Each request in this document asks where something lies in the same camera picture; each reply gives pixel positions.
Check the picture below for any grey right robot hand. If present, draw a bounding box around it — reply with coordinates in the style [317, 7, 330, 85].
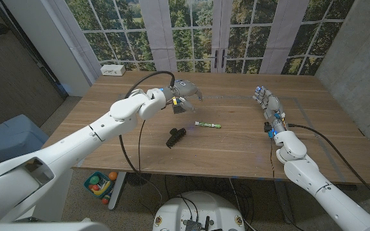
[252, 85, 287, 134]

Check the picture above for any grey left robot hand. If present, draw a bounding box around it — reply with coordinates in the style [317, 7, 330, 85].
[162, 79, 204, 113]

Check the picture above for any black cube block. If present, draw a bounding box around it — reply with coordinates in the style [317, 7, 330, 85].
[172, 103, 188, 115]

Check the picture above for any printed window forest backdrop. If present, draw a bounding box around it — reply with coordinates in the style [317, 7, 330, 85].
[48, 0, 356, 76]

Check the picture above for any black ridged plastic part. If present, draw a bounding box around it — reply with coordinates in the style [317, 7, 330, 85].
[166, 127, 188, 150]

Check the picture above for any white power outlet box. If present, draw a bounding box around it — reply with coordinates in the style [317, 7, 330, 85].
[100, 64, 127, 77]

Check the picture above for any grey table leg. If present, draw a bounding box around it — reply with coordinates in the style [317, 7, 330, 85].
[274, 181, 295, 225]
[107, 171, 128, 211]

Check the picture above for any black round floor base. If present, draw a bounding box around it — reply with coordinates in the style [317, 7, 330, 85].
[126, 172, 152, 187]

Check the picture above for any white robot torso base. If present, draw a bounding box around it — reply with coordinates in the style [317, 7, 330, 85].
[152, 191, 246, 231]

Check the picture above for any basket of colourful toys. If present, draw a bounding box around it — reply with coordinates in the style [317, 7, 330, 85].
[84, 171, 115, 205]

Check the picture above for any blue plastic bin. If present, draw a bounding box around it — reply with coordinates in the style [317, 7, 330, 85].
[0, 114, 50, 163]

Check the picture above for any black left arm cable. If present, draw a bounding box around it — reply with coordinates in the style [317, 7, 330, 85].
[118, 70, 176, 206]

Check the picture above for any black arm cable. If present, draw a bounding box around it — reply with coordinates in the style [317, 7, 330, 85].
[286, 123, 370, 209]
[118, 70, 176, 206]

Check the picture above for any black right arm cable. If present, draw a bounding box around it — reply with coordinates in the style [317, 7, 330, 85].
[286, 123, 370, 209]

